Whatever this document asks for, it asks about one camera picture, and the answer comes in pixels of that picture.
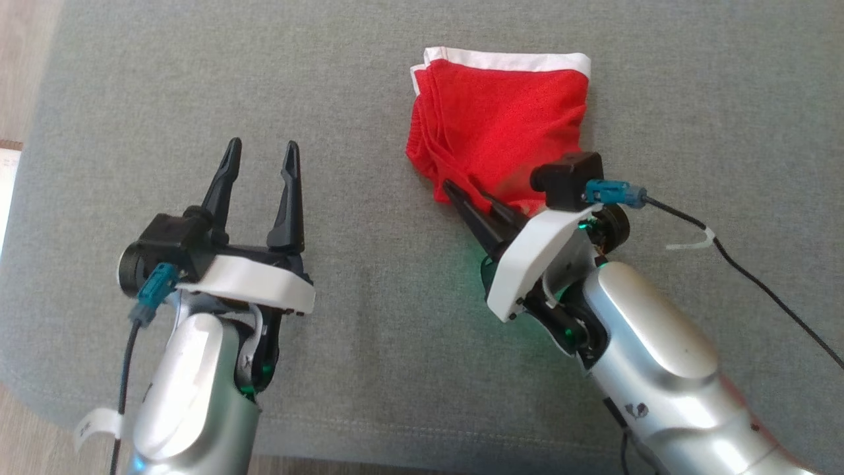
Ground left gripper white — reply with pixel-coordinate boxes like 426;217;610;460
175;137;317;317

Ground right cable with teal plug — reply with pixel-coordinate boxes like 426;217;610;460
585;178;844;371

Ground white cable label tag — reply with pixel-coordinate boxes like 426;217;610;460
74;407;127;453
665;226;717;252

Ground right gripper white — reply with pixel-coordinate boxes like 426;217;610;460
442;179;604;325

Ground red mesh shorts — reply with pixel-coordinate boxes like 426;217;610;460
405;46;592;216

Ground grey sofa seat cushion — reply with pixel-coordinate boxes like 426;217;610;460
0;0;844;475

